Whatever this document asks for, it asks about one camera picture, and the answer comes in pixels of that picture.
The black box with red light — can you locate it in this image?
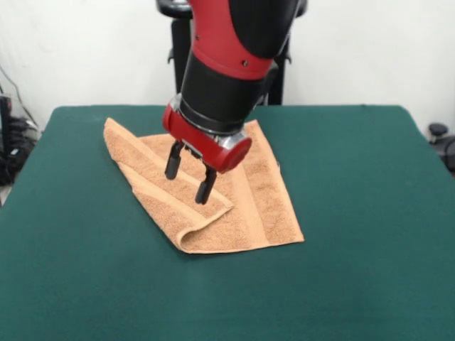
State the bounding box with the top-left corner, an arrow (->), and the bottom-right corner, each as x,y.
0,94 -> 14,157

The tan terry towel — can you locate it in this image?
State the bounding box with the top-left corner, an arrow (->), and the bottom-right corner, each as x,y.
102,117 -> 306,255

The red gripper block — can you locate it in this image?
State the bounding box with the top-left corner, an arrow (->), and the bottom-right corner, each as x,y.
162,94 -> 253,205

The dark green table cloth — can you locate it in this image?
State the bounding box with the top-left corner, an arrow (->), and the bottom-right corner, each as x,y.
0,104 -> 455,341

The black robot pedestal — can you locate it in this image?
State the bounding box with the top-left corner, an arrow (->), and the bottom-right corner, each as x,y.
155,0 -> 309,107

